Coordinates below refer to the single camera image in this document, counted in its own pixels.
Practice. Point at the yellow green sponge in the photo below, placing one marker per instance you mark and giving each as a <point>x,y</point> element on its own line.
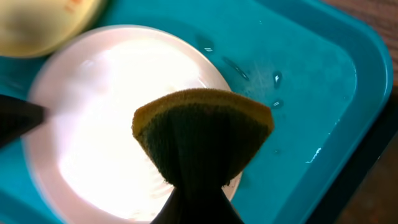
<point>199,140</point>

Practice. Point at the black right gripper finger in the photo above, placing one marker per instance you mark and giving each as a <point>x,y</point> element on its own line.
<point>19,117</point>
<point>224,211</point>
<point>173,211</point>

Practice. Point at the white plate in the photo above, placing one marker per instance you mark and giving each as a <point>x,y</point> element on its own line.
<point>84,159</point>

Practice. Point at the black water tray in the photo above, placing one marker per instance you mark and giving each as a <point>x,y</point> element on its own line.
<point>360,163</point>

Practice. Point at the yellow plate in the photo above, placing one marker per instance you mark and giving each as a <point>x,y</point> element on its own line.
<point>33,28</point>

